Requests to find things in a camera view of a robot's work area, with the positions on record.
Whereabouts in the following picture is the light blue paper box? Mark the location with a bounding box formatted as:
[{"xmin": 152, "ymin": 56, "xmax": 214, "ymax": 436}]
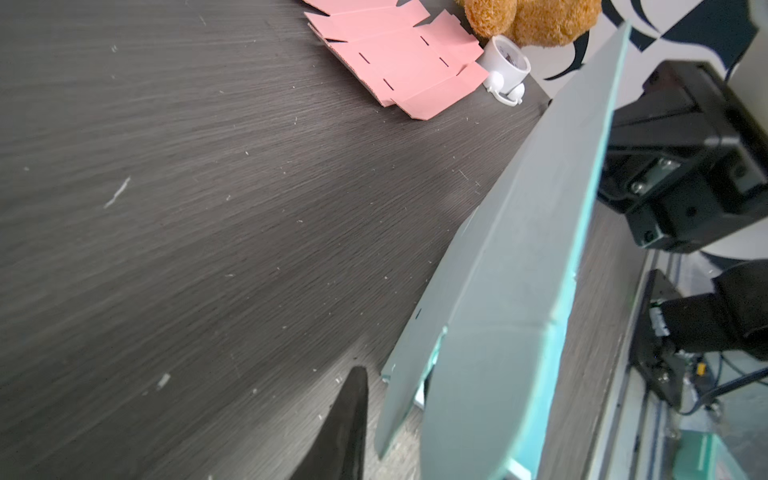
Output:
[{"xmin": 374, "ymin": 24, "xmax": 631, "ymax": 479}]

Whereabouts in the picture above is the brown teddy bear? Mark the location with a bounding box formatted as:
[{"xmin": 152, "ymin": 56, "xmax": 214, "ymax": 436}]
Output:
[{"xmin": 458, "ymin": 0, "xmax": 602, "ymax": 48}]

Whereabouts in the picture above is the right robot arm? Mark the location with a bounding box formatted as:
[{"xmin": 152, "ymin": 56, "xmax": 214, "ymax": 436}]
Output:
[{"xmin": 597, "ymin": 60, "xmax": 767, "ymax": 360}]

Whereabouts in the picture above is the green square clock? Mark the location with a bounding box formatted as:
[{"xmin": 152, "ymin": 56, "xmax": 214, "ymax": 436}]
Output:
[{"xmin": 672, "ymin": 430, "xmax": 748, "ymax": 480}]

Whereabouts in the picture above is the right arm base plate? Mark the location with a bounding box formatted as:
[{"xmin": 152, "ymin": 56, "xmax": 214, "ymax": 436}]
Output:
[{"xmin": 629, "ymin": 269, "xmax": 687, "ymax": 409}]

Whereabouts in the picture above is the white alarm clock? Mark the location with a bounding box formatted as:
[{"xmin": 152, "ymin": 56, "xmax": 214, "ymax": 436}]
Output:
[{"xmin": 477, "ymin": 35, "xmax": 531, "ymax": 107}]

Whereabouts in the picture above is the pink flat paper box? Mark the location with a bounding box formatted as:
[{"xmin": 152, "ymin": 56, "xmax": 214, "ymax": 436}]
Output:
[{"xmin": 305, "ymin": 0, "xmax": 489, "ymax": 121}]

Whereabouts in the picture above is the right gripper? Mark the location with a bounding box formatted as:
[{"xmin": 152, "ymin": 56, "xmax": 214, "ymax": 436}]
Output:
[{"xmin": 598, "ymin": 60, "xmax": 767, "ymax": 252}]

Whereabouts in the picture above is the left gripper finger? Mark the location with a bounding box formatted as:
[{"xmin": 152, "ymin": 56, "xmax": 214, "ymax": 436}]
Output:
[{"xmin": 290, "ymin": 366, "xmax": 369, "ymax": 480}]

